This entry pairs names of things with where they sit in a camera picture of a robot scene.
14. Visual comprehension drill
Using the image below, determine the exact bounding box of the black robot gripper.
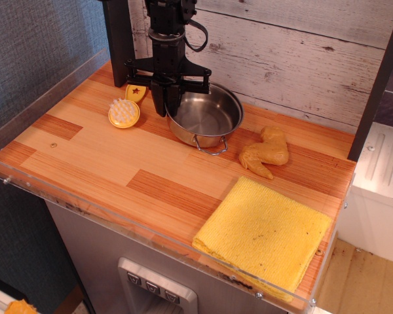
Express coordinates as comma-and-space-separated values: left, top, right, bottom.
125, 32, 212, 117

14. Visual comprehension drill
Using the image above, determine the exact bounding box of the silver steel pot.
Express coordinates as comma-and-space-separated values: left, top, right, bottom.
167, 83, 244, 156

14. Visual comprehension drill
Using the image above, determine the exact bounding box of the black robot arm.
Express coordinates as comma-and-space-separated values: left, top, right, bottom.
125, 1, 212, 117

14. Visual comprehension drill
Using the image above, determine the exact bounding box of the yellow scrub brush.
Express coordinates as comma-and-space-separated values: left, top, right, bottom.
108, 84, 147, 129

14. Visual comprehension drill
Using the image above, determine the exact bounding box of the toy chicken piece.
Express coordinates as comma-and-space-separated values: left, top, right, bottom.
238, 126, 290, 179

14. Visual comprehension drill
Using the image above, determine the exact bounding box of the clear acrylic table guard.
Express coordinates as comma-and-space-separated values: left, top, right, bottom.
0, 50, 355, 313

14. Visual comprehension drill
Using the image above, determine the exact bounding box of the grey toy fridge cabinet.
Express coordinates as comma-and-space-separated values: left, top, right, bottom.
44, 200, 282, 314

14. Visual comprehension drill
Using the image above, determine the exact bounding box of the yellow folded cloth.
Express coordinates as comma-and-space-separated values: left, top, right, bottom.
192, 177, 332, 302

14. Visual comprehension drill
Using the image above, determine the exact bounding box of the silver dispenser button panel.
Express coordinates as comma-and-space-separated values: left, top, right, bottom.
118, 257, 198, 313

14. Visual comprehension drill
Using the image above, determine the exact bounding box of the white toy appliance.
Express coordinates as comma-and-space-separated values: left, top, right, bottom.
337, 123, 393, 261

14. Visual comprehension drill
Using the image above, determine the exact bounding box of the orange object at corner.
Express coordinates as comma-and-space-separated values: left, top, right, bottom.
4, 300, 38, 314

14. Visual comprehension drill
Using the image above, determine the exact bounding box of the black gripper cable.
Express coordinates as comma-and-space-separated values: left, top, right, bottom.
182, 18, 210, 52

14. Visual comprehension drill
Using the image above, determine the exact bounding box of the black left support post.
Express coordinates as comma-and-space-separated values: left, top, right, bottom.
102, 0, 135, 87

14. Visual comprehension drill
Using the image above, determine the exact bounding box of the black support post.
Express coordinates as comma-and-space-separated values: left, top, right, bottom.
102, 0, 135, 87
347, 30, 393, 162

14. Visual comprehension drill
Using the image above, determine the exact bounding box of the black right support post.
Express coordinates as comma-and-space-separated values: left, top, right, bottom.
347, 30, 393, 162

